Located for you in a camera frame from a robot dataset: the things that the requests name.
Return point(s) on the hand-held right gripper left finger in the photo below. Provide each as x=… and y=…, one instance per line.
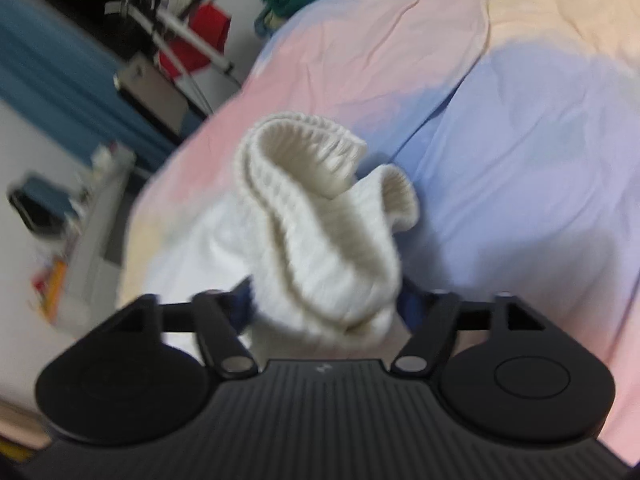
x=244, y=310

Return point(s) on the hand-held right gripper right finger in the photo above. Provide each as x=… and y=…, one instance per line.
x=407, y=307

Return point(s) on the white pants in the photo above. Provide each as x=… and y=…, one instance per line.
x=320, y=240

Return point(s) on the white vanity desk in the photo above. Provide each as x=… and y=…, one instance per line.
x=95, y=240

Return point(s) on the orange tray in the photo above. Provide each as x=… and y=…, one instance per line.
x=55, y=285

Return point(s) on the pastel bedsheet bed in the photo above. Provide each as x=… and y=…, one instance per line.
x=525, y=135

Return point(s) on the wavy mirror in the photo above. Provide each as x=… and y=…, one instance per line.
x=37, y=200

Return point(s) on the garment steamer stand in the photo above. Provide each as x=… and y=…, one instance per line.
x=190, y=37

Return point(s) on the red garment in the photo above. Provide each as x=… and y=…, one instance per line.
x=205, y=25

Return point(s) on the blue curtain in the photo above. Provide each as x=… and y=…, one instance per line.
x=60, y=85

